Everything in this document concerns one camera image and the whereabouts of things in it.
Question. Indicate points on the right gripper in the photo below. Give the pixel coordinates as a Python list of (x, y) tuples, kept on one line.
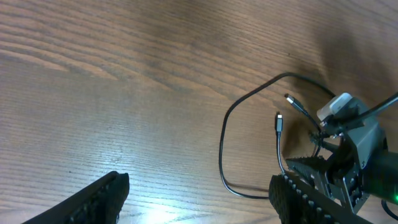
[(360, 164)]

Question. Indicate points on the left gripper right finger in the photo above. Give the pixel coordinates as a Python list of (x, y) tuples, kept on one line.
[(297, 202)]

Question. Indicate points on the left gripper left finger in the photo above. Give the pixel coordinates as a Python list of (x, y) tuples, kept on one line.
[(99, 202)]

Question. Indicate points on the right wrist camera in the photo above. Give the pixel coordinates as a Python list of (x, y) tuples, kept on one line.
[(333, 106)]

